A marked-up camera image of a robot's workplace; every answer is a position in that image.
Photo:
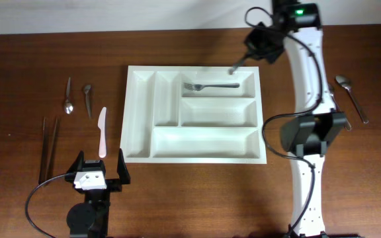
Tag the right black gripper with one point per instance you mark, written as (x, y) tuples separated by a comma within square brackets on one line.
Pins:
[(256, 46)]

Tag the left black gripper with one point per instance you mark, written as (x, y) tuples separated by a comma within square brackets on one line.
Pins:
[(113, 184)]

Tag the white plastic knife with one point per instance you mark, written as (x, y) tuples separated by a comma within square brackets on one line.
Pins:
[(101, 126)]

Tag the silver fork with round handle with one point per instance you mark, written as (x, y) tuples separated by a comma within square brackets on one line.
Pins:
[(199, 87)]

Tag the silver tablespoon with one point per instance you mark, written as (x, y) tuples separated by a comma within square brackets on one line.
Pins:
[(345, 83), (348, 126)]

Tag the silver fork slanted handle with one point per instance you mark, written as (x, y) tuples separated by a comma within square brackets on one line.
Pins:
[(237, 65)]

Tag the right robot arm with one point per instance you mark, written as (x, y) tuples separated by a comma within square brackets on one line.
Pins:
[(296, 29)]

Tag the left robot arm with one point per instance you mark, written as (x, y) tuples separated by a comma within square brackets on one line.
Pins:
[(90, 218)]

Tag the small silver teaspoon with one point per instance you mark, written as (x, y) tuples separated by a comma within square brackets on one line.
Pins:
[(68, 106)]

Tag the small dark teaspoon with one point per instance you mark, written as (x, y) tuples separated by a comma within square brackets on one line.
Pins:
[(87, 90)]

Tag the white plastic cutlery tray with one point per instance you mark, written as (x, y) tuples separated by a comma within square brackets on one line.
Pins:
[(165, 123)]

